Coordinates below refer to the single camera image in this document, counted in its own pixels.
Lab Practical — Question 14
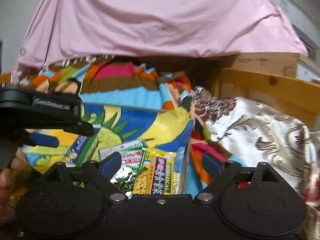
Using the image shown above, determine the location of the person's left hand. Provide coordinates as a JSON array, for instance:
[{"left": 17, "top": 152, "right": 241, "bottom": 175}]
[{"left": 1, "top": 151, "right": 31, "bottom": 225}]

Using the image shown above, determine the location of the wooden bed rail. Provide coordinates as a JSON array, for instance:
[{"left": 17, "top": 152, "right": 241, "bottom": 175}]
[{"left": 219, "top": 68, "right": 319, "bottom": 132}]

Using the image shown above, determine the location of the green vegetable snack packet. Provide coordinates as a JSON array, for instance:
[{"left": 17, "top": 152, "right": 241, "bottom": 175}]
[{"left": 98, "top": 139, "right": 148, "bottom": 197}]

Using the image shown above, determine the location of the pink hanging sheet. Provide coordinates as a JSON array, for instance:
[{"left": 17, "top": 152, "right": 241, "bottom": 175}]
[{"left": 11, "top": 0, "right": 308, "bottom": 82}]

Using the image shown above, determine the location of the blue white milk packet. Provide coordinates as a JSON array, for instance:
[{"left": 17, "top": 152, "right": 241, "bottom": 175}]
[{"left": 63, "top": 127, "right": 100, "bottom": 167}]

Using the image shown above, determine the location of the yellow seaweed snack packet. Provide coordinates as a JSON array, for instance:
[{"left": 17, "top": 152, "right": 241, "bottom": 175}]
[{"left": 132, "top": 148, "right": 176, "bottom": 195}]

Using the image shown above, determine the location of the colourful cartoon bedsheet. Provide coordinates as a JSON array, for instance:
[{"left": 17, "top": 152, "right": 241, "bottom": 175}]
[{"left": 18, "top": 55, "right": 226, "bottom": 198}]

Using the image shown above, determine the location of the floral satin quilt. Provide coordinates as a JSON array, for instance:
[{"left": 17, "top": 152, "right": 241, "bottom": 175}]
[{"left": 191, "top": 86, "right": 319, "bottom": 239}]

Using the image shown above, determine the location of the colourful printed cardboard tray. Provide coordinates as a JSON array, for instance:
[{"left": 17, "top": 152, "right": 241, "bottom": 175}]
[{"left": 23, "top": 104, "right": 193, "bottom": 194}]

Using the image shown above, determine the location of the wooden cabinet box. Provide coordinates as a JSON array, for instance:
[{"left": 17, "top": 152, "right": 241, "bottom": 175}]
[{"left": 221, "top": 53, "right": 300, "bottom": 78}]

